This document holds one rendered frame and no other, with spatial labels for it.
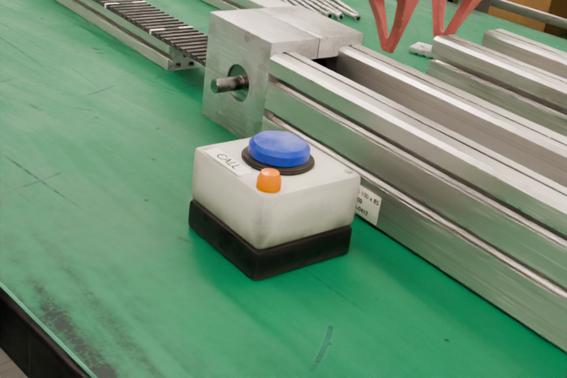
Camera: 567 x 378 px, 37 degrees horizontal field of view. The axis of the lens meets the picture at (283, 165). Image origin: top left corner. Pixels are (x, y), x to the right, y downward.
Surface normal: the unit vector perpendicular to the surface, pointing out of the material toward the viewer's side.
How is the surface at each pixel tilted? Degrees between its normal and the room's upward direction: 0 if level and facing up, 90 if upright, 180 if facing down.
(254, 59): 90
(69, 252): 0
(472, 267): 90
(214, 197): 90
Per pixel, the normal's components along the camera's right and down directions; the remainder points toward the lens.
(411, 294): 0.12, -0.90
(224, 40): -0.79, 0.17
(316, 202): 0.61, 0.40
